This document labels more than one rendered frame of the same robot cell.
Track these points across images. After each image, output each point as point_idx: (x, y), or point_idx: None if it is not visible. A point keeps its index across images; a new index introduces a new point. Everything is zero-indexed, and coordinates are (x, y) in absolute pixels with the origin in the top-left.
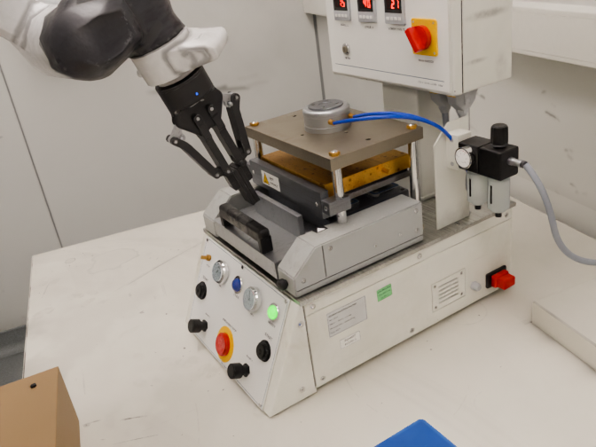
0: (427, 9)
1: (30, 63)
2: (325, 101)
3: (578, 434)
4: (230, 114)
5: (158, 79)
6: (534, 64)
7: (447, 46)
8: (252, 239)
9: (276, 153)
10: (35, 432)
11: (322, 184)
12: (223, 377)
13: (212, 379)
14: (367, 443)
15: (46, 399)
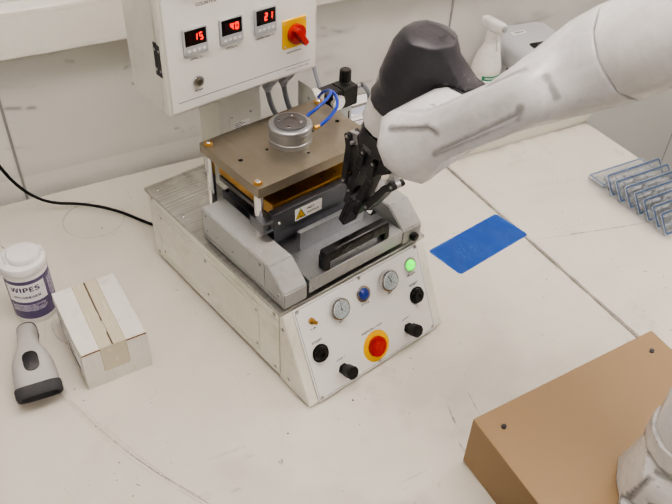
0: (297, 9)
1: (433, 175)
2: (281, 121)
3: (432, 196)
4: (354, 151)
5: None
6: (107, 47)
7: (313, 31)
8: (360, 247)
9: (271, 196)
10: (557, 394)
11: None
12: (394, 360)
13: (397, 368)
14: (454, 274)
15: (519, 405)
